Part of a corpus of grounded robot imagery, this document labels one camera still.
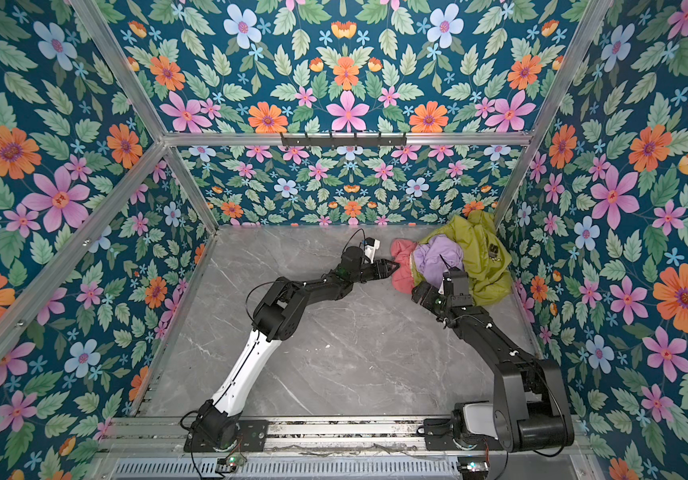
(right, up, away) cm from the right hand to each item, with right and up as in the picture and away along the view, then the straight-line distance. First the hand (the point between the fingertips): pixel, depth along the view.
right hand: (424, 293), depth 90 cm
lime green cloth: (+22, +11, +7) cm, 25 cm away
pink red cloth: (-5, +4, +12) cm, 14 cm away
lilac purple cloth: (+6, +11, +9) cm, 16 cm away
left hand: (-6, +10, +9) cm, 15 cm away
